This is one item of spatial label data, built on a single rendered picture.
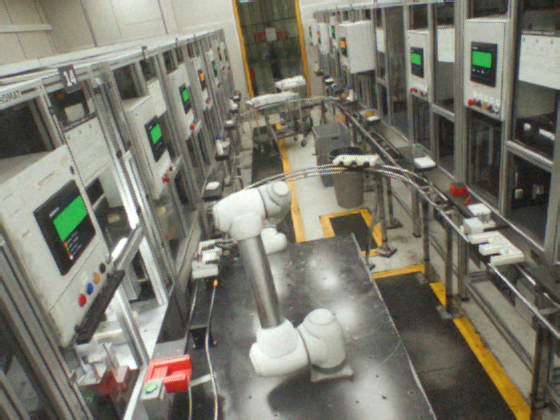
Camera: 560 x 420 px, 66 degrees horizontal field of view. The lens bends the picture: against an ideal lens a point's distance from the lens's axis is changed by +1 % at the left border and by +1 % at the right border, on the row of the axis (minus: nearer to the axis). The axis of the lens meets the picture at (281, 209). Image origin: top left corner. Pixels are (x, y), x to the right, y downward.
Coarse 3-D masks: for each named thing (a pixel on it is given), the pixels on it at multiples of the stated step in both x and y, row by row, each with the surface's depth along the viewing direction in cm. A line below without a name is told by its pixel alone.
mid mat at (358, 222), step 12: (324, 216) 469; (336, 216) 464; (348, 216) 459; (360, 216) 455; (324, 228) 445; (336, 228) 439; (348, 228) 435; (360, 228) 431; (360, 240) 409; (372, 240) 406; (372, 252) 387
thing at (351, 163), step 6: (342, 156) 373; (348, 156) 371; (354, 156) 369; (360, 156) 366; (366, 156) 363; (372, 156) 361; (378, 156) 358; (336, 162) 366; (342, 162) 371; (348, 162) 359; (354, 162) 365; (360, 162) 354; (366, 162) 360; (372, 162) 349; (348, 168) 363; (354, 168) 360; (360, 168) 357; (366, 168) 359
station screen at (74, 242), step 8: (72, 192) 129; (80, 192) 134; (64, 200) 124; (72, 200) 128; (56, 208) 119; (64, 208) 123; (56, 216) 118; (88, 216) 136; (80, 224) 130; (88, 224) 136; (56, 232) 117; (72, 232) 125; (80, 232) 130; (88, 232) 135; (64, 240) 120; (72, 240) 124; (80, 240) 129; (88, 240) 133; (64, 248) 119; (72, 248) 123; (80, 248) 128; (72, 256) 123
